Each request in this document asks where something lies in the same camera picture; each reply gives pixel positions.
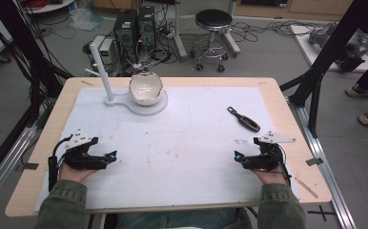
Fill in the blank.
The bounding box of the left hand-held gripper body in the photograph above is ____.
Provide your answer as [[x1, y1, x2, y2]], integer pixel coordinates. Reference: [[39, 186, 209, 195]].
[[60, 128, 109, 171]]

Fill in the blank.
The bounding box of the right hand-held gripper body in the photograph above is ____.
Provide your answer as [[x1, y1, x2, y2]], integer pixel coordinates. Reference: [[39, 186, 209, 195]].
[[241, 130, 296, 173]]

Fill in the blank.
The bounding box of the dark small hand tool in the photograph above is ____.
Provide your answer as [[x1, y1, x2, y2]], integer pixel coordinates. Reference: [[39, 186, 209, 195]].
[[226, 106, 262, 134]]

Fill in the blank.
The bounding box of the white ceramic bowl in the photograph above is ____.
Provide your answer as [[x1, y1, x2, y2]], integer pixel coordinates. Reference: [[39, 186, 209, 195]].
[[128, 71, 164, 107]]

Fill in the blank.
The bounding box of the person's left hand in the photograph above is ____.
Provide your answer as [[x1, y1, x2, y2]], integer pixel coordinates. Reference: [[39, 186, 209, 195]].
[[58, 161, 98, 184]]

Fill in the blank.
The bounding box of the person's right hand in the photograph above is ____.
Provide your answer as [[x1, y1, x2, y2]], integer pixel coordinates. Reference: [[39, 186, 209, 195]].
[[251, 167, 289, 186]]

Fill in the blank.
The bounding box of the light wooden table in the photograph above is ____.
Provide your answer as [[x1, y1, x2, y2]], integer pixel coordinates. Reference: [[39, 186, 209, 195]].
[[4, 76, 333, 219]]

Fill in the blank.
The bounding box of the thin wooden stick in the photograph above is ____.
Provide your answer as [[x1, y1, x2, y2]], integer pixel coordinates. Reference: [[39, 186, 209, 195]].
[[294, 177, 319, 199]]

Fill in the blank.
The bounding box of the white stand with pole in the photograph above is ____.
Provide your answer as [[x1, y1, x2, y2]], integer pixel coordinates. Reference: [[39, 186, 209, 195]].
[[89, 42, 169, 117]]

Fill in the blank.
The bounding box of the white table mat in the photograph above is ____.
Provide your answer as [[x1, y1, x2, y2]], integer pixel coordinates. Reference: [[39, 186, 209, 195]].
[[33, 86, 301, 213]]

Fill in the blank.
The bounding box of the small white device box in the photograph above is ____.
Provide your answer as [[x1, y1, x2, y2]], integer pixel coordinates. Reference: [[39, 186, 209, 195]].
[[98, 37, 117, 66]]

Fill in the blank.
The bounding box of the black computer tower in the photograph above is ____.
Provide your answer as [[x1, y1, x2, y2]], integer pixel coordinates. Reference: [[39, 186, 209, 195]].
[[136, 5, 157, 52], [112, 9, 139, 65]]

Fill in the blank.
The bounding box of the clear plastic bag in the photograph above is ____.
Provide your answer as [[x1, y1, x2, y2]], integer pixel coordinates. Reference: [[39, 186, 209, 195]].
[[69, 7, 105, 32]]

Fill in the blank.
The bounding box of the black round stool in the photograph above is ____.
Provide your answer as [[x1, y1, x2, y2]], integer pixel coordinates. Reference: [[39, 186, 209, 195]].
[[190, 9, 235, 73]]

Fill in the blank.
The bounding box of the grey machine on white board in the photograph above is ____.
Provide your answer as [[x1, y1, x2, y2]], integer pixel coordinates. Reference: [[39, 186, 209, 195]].
[[289, 22, 368, 74]]

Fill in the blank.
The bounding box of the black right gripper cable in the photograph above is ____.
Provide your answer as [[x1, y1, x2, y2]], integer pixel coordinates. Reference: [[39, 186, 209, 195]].
[[267, 148, 293, 188]]

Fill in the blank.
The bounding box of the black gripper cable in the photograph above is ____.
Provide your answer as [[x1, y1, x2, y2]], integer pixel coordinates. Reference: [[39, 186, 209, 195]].
[[47, 135, 74, 193], [267, 148, 293, 188]]

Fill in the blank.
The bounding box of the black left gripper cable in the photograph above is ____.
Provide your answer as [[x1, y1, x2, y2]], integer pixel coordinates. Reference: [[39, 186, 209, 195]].
[[47, 135, 74, 193]]

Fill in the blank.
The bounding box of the aluminium floor rail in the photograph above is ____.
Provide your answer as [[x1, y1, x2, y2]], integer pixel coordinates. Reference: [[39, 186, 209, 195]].
[[286, 96, 359, 229], [0, 124, 38, 211]]

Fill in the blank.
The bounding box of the black metal frame post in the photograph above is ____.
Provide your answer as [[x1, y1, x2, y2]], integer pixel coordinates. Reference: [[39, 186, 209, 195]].
[[279, 0, 368, 138], [0, 0, 73, 128]]

